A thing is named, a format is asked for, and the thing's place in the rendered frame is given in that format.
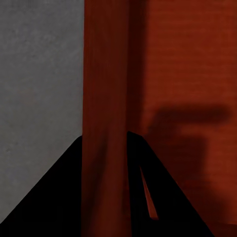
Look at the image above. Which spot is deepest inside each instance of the storage box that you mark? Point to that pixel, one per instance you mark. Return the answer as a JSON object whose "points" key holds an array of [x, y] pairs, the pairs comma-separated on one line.
{"points": [[166, 70]]}

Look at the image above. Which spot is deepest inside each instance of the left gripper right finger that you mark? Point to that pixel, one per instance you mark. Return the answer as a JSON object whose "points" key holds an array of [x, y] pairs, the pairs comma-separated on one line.
{"points": [[177, 217]]}

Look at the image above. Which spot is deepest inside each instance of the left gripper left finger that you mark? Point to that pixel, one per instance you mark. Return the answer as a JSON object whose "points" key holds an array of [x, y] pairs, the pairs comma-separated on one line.
{"points": [[53, 207]]}

